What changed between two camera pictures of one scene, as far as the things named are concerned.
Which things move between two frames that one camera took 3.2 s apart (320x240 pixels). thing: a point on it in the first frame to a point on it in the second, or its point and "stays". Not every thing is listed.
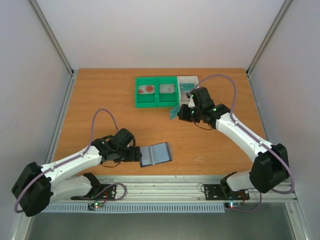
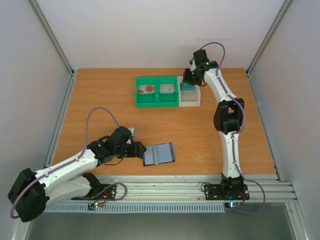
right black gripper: (183, 113) to (188, 77)
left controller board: (91, 206) stays
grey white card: (166, 88) stays
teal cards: (173, 112) to (186, 87)
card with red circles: (146, 89) stays
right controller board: (232, 204) stays
